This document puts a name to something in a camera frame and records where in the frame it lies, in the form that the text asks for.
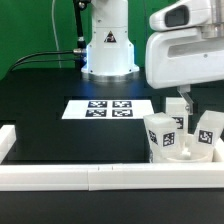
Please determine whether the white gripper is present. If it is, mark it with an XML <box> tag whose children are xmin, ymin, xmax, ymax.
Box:
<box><xmin>145</xmin><ymin>28</ymin><xmax>224</xmax><ymax>115</ymax></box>

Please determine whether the white round stool seat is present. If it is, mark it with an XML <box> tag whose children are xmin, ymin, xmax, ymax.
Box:
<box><xmin>149</xmin><ymin>133</ymin><xmax>224</xmax><ymax>165</ymax></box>

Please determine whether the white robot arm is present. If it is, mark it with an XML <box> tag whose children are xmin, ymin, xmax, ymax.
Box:
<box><xmin>82</xmin><ymin>0</ymin><xmax>224</xmax><ymax>113</ymax></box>

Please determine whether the white marker sheet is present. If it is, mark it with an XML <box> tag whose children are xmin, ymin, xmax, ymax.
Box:
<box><xmin>62</xmin><ymin>100</ymin><xmax>154</xmax><ymax>119</ymax></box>

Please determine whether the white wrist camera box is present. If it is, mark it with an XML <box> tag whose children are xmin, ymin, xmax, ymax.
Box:
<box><xmin>149</xmin><ymin>0</ymin><xmax>211</xmax><ymax>32</ymax></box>

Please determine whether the black camera stand pole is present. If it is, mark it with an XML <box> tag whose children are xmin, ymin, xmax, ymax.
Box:
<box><xmin>72</xmin><ymin>0</ymin><xmax>90</xmax><ymax>70</ymax></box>

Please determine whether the black cable pair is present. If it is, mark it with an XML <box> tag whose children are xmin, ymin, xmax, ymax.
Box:
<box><xmin>9</xmin><ymin>49</ymin><xmax>84</xmax><ymax>72</ymax></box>

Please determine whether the white front fence rail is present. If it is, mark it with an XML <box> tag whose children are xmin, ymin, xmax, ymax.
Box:
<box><xmin>0</xmin><ymin>162</ymin><xmax>224</xmax><ymax>191</ymax></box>

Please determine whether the white fence rail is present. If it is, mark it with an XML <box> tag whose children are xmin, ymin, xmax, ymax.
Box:
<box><xmin>0</xmin><ymin>162</ymin><xmax>224</xmax><ymax>191</ymax></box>
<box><xmin>0</xmin><ymin>125</ymin><xmax>16</xmax><ymax>164</ymax></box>

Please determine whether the grey thin cable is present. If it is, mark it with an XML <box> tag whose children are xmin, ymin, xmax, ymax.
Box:
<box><xmin>50</xmin><ymin>0</ymin><xmax>63</xmax><ymax>69</ymax></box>

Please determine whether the white left fence rail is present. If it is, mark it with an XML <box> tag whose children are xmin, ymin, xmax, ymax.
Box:
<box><xmin>0</xmin><ymin>125</ymin><xmax>16</xmax><ymax>164</ymax></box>

